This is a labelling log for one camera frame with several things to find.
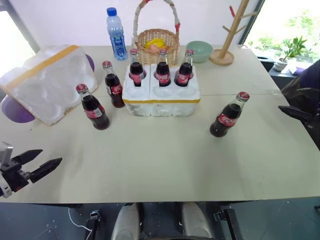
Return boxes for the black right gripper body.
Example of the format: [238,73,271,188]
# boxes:
[308,96,320,137]

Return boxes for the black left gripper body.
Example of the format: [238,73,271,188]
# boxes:
[0,159,32,193]

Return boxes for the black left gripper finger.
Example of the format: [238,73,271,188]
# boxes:
[11,149,44,165]
[26,157,63,184]

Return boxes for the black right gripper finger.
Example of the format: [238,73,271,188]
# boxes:
[278,105,313,123]

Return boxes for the glass cola bottle red cap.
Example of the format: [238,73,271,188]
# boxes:
[154,48,172,88]
[128,48,147,88]
[173,49,196,88]
[75,83,111,131]
[209,91,251,139]
[101,60,126,109]

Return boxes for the white foam lid yellow tape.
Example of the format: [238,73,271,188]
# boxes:
[0,44,99,127]

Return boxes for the white foam bottle crate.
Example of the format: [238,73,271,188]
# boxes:
[121,63,202,118]

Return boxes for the dark bulky shape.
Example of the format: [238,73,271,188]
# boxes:
[281,59,320,111]

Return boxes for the purple round bowl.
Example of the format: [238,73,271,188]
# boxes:
[84,53,96,73]
[1,96,36,124]

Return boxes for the potted green plant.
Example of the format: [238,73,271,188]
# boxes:
[273,36,309,73]

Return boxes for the wooden mug tree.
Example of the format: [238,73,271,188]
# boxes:
[209,0,259,67]

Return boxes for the grey rounded robot leg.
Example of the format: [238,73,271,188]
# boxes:
[110,202,141,240]
[180,201,214,240]

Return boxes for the green bowl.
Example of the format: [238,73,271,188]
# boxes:
[185,40,214,64]

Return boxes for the blue plastic water bottle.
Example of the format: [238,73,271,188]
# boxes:
[106,6,129,62]

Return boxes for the yellow toy fruit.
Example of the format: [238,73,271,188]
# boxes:
[144,38,166,50]

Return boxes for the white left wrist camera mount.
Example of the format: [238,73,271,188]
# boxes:
[0,141,15,199]

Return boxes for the white floor cable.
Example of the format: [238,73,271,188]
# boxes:
[67,206,93,232]

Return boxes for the black table leg bracket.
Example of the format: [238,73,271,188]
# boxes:
[213,208,239,240]
[84,210,102,240]

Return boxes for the wicker basket with handle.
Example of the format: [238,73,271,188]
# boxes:
[131,0,181,67]

